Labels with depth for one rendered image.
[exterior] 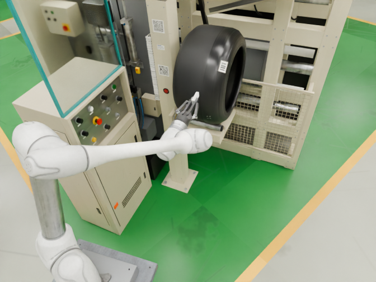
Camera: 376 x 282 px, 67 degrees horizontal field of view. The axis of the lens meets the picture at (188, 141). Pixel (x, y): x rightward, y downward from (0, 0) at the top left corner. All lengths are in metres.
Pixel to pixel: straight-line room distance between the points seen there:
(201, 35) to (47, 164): 1.09
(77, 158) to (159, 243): 1.54
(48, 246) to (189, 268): 1.19
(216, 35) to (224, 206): 1.50
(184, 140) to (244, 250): 1.40
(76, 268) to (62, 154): 0.55
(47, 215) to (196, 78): 0.98
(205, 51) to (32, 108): 0.99
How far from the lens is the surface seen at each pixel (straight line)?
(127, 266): 1.63
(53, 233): 1.45
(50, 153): 1.03
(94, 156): 1.09
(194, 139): 1.23
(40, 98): 1.82
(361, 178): 3.12
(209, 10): 2.05
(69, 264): 1.41
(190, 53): 1.63
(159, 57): 1.87
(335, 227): 2.71
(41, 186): 1.27
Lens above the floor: 2.20
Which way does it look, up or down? 45 degrees down
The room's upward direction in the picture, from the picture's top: 4 degrees counter-clockwise
